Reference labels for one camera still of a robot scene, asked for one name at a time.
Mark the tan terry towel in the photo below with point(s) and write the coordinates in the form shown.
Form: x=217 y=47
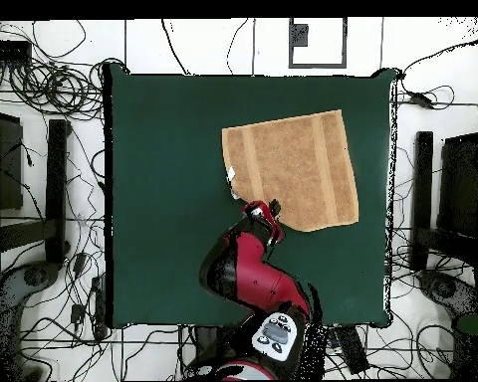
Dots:
x=294 y=171

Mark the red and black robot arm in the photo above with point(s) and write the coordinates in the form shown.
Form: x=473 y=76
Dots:
x=255 y=278

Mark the flat black box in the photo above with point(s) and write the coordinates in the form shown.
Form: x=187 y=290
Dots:
x=8 y=51

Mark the dark green table cloth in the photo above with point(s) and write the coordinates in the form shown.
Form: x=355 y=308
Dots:
x=163 y=199

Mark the black rectangular box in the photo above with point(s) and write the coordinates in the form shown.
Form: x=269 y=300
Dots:
x=352 y=350

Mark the black inline power adapter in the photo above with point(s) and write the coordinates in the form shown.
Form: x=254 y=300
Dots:
x=421 y=100

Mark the black power strip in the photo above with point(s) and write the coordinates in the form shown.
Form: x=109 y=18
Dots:
x=99 y=302

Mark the large black case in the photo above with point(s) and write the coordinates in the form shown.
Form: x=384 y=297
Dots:
x=460 y=183

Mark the grey chair base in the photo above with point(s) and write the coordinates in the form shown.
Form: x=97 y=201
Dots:
x=12 y=286
x=444 y=288

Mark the long black bar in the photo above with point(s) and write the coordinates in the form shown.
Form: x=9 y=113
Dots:
x=57 y=191

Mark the small black power adapter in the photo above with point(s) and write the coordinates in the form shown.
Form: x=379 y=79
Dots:
x=78 y=313

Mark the black monitor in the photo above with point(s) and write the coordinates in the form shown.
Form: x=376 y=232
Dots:
x=4 y=159

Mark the dark grey square frame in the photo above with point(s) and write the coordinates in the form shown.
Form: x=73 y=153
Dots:
x=298 y=36

